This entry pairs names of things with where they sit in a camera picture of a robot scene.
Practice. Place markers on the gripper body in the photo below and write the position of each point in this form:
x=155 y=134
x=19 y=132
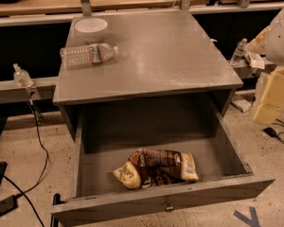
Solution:
x=281 y=38

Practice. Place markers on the brown chip bag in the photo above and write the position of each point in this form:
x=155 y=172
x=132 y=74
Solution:
x=155 y=167

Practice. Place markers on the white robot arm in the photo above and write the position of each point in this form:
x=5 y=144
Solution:
x=274 y=41

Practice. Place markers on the grey open drawer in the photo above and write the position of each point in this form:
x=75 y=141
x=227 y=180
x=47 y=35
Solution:
x=109 y=133

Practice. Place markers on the grey counter cabinet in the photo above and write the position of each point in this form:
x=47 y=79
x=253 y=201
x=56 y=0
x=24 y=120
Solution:
x=159 y=53

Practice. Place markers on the black power adapter right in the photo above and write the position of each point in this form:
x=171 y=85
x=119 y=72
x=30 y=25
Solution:
x=271 y=132

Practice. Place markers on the black power adapter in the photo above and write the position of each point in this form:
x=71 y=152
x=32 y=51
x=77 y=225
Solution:
x=271 y=132
x=7 y=205

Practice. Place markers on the blue tape mark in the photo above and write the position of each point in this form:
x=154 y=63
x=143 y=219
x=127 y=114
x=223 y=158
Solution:
x=251 y=221

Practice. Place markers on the clear plastic water bottle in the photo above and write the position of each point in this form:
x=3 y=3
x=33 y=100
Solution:
x=89 y=54

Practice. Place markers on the white bowl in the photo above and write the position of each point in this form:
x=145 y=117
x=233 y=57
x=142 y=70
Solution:
x=91 y=30

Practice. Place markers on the black power adapter left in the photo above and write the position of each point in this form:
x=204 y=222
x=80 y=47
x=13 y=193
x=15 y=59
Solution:
x=7 y=205

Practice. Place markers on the white packet on rail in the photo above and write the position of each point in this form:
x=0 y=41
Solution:
x=254 y=60

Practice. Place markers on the small bottle on right rail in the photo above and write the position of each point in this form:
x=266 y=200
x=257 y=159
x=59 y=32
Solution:
x=239 y=52

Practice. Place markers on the small bottle on rail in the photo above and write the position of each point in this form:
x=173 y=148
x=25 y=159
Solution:
x=22 y=77
x=239 y=52

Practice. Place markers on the small bottle on left rail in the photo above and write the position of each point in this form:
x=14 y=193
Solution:
x=22 y=77

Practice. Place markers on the grey left rail shelf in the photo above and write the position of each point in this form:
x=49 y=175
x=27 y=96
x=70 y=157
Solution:
x=11 y=92

